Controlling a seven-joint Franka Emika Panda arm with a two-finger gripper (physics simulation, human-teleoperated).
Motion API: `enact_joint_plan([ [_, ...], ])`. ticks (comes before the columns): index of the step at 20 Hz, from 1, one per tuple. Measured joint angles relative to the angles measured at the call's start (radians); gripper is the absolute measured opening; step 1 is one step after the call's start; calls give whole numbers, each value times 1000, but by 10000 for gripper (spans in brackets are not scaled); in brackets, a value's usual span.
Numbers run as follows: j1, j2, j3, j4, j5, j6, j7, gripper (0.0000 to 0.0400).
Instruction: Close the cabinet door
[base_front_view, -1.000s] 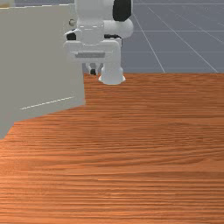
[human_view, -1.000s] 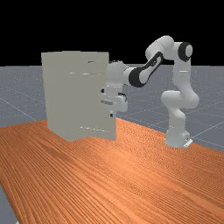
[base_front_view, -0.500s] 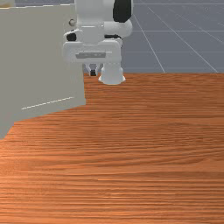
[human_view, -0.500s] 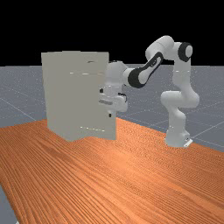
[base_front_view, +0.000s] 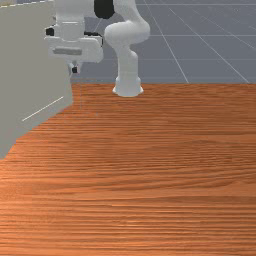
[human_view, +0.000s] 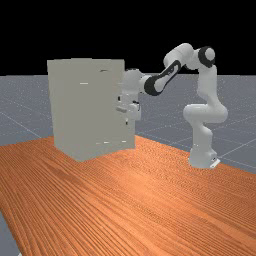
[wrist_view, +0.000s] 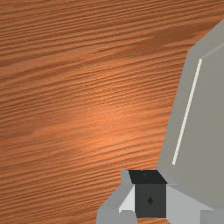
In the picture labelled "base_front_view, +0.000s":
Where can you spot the pale grey cabinet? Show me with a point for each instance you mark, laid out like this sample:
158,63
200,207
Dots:
30,73

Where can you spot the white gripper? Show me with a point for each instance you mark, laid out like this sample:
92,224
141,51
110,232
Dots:
75,50

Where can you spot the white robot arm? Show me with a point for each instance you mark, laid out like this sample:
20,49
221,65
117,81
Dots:
127,33

